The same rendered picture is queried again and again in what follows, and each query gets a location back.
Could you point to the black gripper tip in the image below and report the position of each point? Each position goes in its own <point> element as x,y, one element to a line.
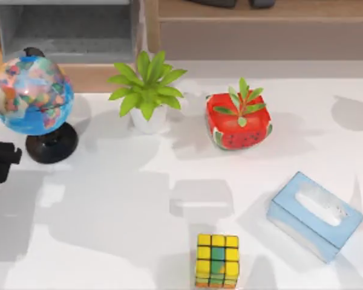
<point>0,163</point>

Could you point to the wooden open shelf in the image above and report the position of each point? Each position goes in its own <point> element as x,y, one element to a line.
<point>260,33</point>

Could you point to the yellow puzzle cube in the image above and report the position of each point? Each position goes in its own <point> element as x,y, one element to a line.
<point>217,259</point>

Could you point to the grey cabinet with dark inside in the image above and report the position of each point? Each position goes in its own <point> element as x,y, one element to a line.
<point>69,27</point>

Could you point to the light blue tissue box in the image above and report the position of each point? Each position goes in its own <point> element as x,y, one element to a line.
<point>311,217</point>

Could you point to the red watermelon plant pot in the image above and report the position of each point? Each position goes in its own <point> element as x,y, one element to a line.
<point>239,127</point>

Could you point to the globe on black stand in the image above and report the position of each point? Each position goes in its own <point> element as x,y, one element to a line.
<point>33,90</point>

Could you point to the green plant in white pot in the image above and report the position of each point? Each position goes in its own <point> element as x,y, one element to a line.
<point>145,90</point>

